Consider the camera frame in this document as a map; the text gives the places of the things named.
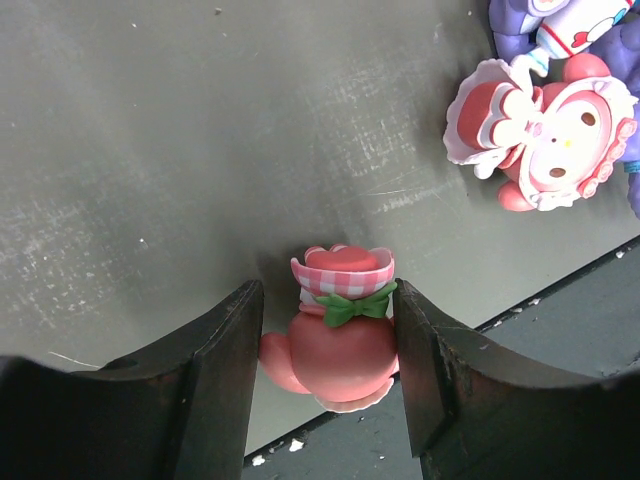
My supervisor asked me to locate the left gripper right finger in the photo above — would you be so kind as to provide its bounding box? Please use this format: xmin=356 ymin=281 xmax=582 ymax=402
xmin=393 ymin=281 xmax=639 ymax=479

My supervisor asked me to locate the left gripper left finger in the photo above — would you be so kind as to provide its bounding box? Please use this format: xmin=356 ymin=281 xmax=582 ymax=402
xmin=1 ymin=280 xmax=264 ymax=479

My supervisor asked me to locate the pink doll green bow toy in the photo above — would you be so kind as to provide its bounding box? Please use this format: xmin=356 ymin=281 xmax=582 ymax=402
xmin=259 ymin=244 xmax=399 ymax=413

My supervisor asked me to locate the pink bonnet melody toy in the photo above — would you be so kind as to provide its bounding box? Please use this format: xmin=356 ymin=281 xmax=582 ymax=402
xmin=443 ymin=53 xmax=638 ymax=212

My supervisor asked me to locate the purple long-ear bunny toy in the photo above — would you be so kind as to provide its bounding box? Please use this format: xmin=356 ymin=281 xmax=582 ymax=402
xmin=619 ymin=130 xmax=640 ymax=217

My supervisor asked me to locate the purple bunny striped shirt toy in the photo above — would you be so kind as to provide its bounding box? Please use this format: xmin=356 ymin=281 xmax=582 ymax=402
xmin=488 ymin=0 xmax=639 ymax=77

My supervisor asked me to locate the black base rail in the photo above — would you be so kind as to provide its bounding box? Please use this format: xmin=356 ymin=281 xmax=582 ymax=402
xmin=242 ymin=240 xmax=639 ymax=479

